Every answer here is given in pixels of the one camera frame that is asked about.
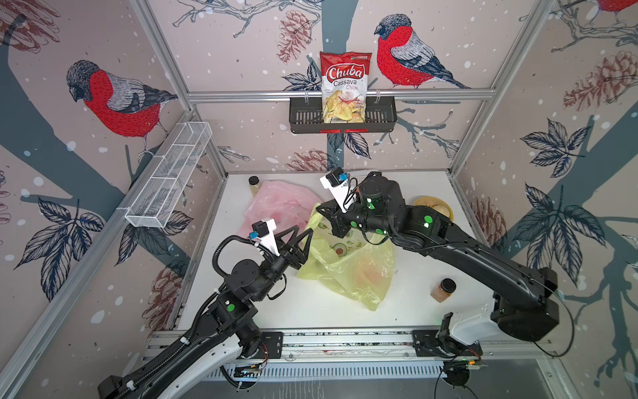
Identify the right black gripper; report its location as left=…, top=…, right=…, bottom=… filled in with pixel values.
left=312, top=194, right=397, bottom=243

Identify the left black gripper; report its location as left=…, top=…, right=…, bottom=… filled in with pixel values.
left=251, top=224, right=310, bottom=304

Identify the green plastic bag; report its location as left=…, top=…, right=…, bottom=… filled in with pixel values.
left=297, top=209, right=395, bottom=311

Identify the pink peach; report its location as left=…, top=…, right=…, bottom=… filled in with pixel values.
left=355, top=263, right=385, bottom=289

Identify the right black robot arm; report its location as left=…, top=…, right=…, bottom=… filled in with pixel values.
left=317, top=168, right=560, bottom=346

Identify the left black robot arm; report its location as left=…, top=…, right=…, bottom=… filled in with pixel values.
left=98, top=221, right=313, bottom=398

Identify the pink plastic bag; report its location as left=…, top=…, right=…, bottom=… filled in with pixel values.
left=238, top=181, right=322, bottom=237

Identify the Chuba cassava chips bag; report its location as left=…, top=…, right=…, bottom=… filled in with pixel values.
left=320, top=52, right=372, bottom=124

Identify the pale spice jar black lid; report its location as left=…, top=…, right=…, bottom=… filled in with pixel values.
left=249, top=176, right=262, bottom=196

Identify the yellow bamboo steamer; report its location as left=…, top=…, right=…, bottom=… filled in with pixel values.
left=414, top=196, right=454, bottom=221

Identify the orange spice jar black lid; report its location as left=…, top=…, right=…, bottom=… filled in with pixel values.
left=430, top=278, right=457, bottom=303

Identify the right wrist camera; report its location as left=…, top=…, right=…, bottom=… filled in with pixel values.
left=320, top=167, right=351, bottom=213

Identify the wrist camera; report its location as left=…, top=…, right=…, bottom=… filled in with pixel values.
left=249, top=219, right=279, bottom=257
left=320, top=167, right=351, bottom=213

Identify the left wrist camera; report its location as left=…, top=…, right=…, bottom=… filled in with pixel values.
left=249, top=219, right=279, bottom=257

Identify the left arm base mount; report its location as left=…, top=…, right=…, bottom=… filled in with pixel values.
left=237, top=331, right=284, bottom=361

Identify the black wall basket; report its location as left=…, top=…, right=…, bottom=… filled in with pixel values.
left=289, top=96, right=398, bottom=134

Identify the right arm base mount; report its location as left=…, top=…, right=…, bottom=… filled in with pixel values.
left=411, top=329, right=483, bottom=359

